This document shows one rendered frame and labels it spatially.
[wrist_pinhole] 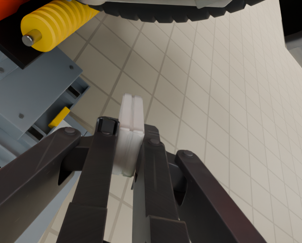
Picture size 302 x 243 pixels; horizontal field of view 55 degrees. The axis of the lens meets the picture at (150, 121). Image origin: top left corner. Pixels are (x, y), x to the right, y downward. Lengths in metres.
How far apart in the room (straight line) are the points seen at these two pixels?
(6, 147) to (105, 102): 0.56
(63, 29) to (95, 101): 0.73
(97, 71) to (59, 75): 0.46
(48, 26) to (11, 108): 0.32
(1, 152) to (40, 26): 0.38
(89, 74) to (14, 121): 0.60
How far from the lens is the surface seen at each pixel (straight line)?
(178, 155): 0.15
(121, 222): 1.06
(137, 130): 0.16
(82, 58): 1.30
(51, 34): 0.47
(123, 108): 0.19
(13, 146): 0.79
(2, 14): 0.53
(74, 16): 0.52
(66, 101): 0.91
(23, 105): 0.76
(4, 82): 0.77
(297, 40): 0.49
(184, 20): 0.47
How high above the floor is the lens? 0.83
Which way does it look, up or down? 38 degrees down
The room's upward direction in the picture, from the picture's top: 55 degrees clockwise
